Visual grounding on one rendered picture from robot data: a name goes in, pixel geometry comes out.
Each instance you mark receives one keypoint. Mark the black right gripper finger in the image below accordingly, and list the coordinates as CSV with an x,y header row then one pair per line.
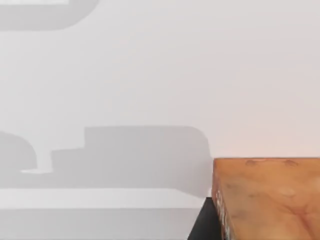
x,y
208,223

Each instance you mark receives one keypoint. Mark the orange book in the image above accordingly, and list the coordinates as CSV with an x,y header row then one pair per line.
x,y
270,200

